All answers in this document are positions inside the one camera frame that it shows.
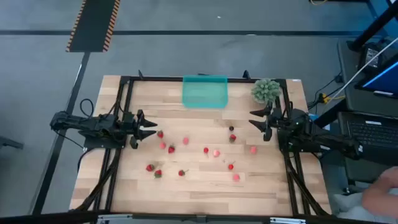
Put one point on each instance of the black rig beam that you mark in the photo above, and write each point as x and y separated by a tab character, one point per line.
46	217

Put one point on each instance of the small red cherry with stem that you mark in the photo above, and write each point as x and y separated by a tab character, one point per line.
230	166
206	150

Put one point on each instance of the computer monitor with blue screen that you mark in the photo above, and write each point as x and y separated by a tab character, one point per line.
385	81

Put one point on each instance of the pink raspberry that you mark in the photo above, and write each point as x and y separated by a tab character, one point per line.
236	177
253	150
186	140
162	145
216	153

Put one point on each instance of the black power adapter with label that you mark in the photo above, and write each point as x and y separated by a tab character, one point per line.
370	57

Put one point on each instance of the black frame clamp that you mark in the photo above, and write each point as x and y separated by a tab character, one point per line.
246	74
140	74

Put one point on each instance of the black mat with hazard stripes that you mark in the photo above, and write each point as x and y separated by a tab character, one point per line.
93	25

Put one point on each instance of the black metal post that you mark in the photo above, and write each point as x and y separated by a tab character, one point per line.
373	26

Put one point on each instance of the blue and white box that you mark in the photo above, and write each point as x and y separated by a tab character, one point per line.
313	117

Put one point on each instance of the silver metal bracket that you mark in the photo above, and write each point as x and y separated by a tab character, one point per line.
115	218
287	220

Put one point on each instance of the potted green succulent plant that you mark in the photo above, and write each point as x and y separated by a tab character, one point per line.
265	90

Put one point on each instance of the yellow plug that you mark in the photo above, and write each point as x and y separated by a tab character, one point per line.
325	99

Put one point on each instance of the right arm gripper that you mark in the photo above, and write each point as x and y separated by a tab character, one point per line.
273	118

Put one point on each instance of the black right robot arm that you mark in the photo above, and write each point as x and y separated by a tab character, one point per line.
326	140

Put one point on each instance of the black laptop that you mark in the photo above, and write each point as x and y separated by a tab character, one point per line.
376	133

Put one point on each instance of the dark purple berry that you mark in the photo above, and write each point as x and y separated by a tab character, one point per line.
231	128

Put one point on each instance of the grey chair base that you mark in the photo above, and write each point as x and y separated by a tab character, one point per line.
9	142

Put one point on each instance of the teal translucent plastic container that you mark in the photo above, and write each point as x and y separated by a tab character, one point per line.
205	93

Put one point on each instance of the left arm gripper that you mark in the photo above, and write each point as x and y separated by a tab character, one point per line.
130	126

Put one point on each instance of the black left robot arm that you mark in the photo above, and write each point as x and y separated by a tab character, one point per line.
90	124

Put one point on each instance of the dark grey desk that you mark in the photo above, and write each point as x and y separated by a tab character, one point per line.
351	102

